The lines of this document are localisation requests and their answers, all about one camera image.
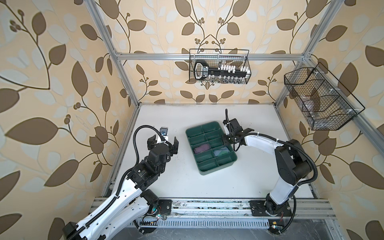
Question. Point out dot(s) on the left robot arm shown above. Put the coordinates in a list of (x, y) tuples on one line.
[(132, 198)]

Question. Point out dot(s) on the blue orange striped sock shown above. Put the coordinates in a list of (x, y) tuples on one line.
[(221, 151)]

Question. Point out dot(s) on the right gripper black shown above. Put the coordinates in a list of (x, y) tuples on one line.
[(224, 136)]

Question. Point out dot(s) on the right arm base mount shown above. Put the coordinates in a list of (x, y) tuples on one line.
[(264, 208)]

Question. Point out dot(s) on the purple sock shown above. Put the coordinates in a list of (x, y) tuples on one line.
[(202, 148)]

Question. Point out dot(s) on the right wire basket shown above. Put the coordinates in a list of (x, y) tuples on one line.
[(326, 103)]

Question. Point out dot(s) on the wire basket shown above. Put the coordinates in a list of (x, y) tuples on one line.
[(234, 57), (326, 103)]

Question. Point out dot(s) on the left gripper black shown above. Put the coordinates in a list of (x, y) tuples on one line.
[(173, 149)]

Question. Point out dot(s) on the black socket set tool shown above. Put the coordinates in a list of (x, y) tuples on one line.
[(203, 70)]

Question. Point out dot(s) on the back wire basket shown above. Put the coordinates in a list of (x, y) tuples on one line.
[(234, 57)]

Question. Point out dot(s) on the green compartment tray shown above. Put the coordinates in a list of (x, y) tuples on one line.
[(209, 150)]

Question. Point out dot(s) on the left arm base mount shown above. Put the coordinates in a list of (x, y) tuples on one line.
[(161, 207)]

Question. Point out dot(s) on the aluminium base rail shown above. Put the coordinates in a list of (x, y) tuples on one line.
[(304, 209)]

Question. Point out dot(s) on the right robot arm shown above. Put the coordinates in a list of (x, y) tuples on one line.
[(295, 166)]

